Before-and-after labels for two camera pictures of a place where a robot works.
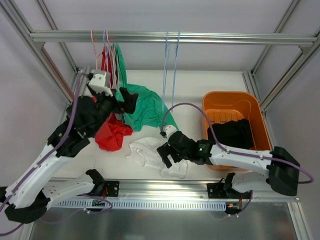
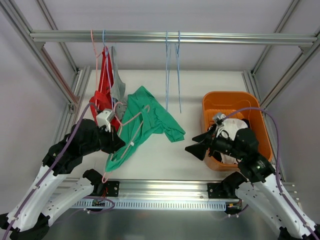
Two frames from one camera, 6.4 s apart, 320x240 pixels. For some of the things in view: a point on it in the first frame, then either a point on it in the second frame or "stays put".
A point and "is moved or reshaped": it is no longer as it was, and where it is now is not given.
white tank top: [145, 151] -> [231, 126]
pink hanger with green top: [114, 52] -> [144, 112]
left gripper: [119, 103] -> [110, 140]
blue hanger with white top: [165, 68] is moved or reshaped
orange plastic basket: [223, 106] stays put
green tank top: [148, 112] is moved or reshaped
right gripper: [169, 149] -> [209, 145]
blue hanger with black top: [174, 72] is moved or reshaped
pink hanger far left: [96, 55] stays put
